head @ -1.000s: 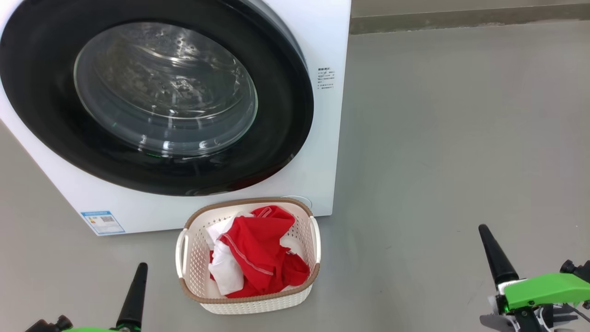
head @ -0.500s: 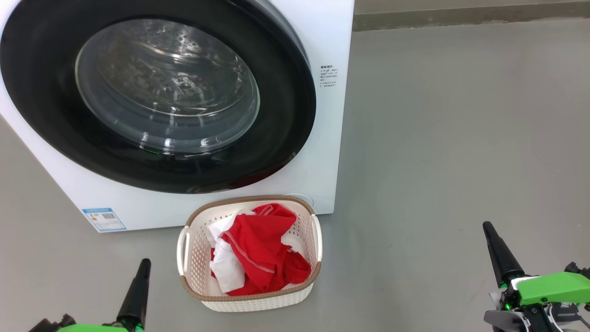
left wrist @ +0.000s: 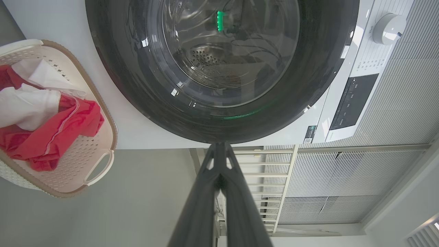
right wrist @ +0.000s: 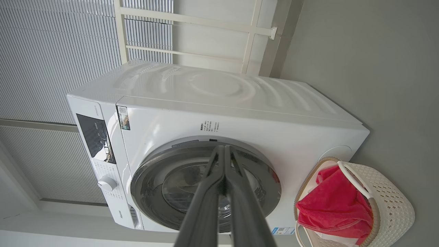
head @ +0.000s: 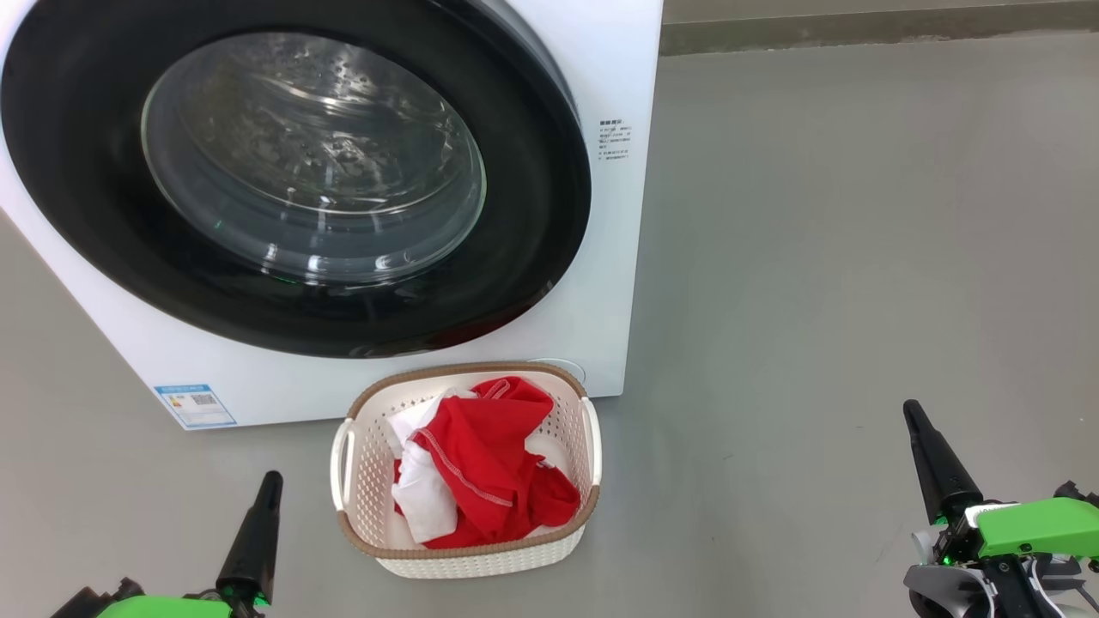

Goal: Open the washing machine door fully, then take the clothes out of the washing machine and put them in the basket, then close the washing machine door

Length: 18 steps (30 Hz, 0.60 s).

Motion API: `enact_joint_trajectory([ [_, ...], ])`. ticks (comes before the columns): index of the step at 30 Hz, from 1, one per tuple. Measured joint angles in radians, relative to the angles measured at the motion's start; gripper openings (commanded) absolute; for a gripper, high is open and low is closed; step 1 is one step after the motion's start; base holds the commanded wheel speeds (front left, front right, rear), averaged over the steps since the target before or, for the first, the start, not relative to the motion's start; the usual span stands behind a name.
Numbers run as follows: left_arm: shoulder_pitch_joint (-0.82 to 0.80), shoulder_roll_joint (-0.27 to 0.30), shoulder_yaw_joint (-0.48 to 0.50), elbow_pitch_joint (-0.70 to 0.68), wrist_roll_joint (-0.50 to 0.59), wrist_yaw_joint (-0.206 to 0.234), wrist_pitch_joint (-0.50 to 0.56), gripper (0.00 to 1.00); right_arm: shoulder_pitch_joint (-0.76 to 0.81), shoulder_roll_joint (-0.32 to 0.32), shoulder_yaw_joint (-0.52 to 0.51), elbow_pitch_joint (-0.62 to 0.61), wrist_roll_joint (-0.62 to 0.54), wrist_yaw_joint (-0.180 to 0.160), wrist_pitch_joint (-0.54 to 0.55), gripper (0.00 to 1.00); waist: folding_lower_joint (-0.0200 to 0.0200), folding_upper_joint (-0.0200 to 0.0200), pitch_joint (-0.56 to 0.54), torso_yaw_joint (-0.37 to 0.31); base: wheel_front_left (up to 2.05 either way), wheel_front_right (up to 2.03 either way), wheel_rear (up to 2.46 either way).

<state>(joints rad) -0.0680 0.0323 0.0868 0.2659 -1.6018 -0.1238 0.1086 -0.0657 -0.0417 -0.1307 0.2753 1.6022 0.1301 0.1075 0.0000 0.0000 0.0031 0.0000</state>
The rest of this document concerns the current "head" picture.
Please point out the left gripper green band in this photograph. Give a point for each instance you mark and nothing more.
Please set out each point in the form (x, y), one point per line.
(172, 608)

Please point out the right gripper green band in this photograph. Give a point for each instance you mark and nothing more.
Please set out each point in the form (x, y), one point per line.
(1039, 528)

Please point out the red and white garment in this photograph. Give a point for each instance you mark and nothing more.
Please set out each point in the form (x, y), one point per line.
(489, 455)

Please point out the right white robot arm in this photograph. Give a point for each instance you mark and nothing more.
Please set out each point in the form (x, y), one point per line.
(944, 592)

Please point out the cream perforated laundry basket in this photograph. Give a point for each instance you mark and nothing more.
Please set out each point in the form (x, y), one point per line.
(481, 562)

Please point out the white washing machine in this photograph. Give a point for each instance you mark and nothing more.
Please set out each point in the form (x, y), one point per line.
(618, 257)

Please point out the blue energy label sticker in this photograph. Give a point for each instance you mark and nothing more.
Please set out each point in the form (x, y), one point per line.
(196, 406)

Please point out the dark grey skirting board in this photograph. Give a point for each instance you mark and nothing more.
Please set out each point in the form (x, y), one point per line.
(859, 30)

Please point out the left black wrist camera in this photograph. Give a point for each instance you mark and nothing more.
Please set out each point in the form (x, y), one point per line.
(86, 605)

